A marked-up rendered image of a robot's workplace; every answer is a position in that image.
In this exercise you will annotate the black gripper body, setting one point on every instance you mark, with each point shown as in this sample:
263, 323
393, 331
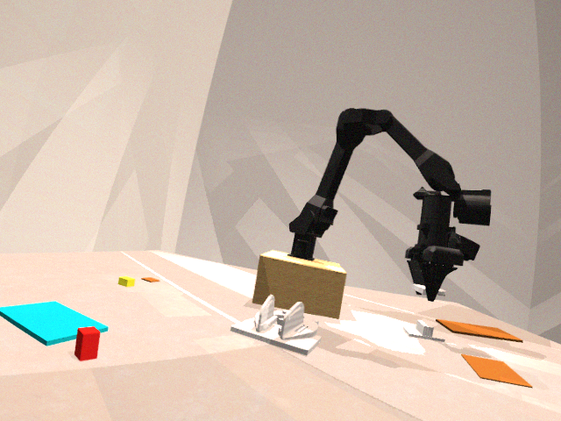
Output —
432, 247

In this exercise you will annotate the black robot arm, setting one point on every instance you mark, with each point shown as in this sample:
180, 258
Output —
472, 207

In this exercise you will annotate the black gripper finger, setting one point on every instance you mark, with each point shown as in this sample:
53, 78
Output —
433, 276
416, 272

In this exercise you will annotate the red rectangular block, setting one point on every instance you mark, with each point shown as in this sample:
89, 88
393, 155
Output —
86, 345

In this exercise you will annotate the white flat base plate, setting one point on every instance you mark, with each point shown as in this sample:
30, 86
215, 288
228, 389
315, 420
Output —
271, 337

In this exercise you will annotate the cyan flat plate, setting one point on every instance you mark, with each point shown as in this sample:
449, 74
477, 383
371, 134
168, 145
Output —
50, 323

